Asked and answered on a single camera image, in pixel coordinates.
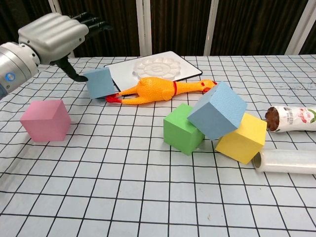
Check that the pink foam cube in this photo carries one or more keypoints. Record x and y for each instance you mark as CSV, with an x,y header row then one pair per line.
x,y
44,123

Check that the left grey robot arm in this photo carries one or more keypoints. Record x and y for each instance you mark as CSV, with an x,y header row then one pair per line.
x,y
12,66

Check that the yellow rubber chicken toy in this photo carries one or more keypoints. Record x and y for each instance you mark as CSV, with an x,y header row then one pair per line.
x,y
153,90

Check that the clear cling film roll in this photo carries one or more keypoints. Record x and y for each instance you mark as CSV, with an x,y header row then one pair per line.
x,y
288,161

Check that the white flower paint palette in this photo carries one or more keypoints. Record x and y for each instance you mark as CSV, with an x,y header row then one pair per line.
x,y
158,67

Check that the blue checkered tablecloth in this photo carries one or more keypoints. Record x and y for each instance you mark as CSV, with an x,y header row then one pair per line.
x,y
123,185

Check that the green foam cube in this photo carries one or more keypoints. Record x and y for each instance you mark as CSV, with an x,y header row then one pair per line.
x,y
177,130

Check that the yellow foam cube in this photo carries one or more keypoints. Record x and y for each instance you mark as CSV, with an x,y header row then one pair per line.
x,y
242,145

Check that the white board with black rim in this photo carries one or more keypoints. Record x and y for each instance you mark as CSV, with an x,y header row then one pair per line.
x,y
118,70

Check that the white drink bottle yellow cap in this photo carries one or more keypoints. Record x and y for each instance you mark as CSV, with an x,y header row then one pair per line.
x,y
293,119

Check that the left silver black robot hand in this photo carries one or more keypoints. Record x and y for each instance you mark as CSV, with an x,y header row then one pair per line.
x,y
54,37

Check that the blue foam cube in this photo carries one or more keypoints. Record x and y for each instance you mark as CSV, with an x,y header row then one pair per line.
x,y
217,111
98,82

